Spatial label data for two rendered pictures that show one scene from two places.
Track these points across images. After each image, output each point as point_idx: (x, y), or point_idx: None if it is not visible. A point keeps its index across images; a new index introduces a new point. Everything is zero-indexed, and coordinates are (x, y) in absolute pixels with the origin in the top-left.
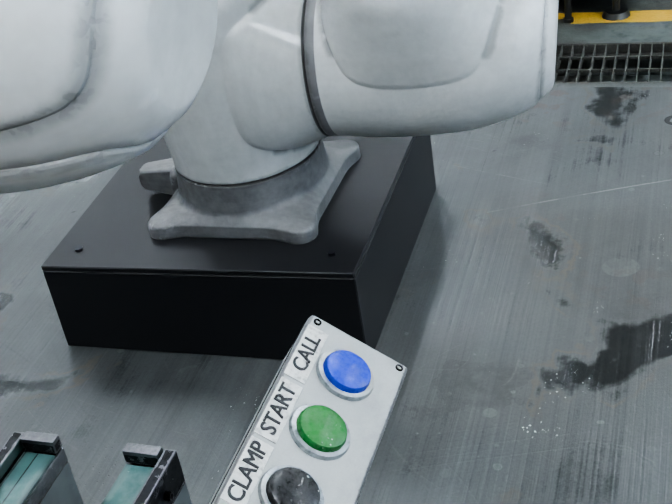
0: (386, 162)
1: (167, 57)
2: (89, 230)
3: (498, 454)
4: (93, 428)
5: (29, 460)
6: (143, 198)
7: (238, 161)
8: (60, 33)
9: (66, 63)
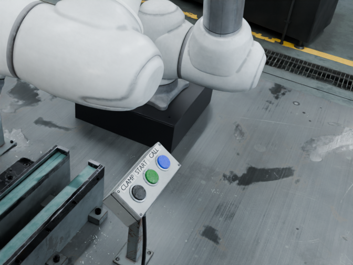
0: (196, 90)
1: (146, 92)
2: None
3: (201, 195)
4: (76, 148)
5: (58, 154)
6: None
7: None
8: (125, 84)
9: (124, 91)
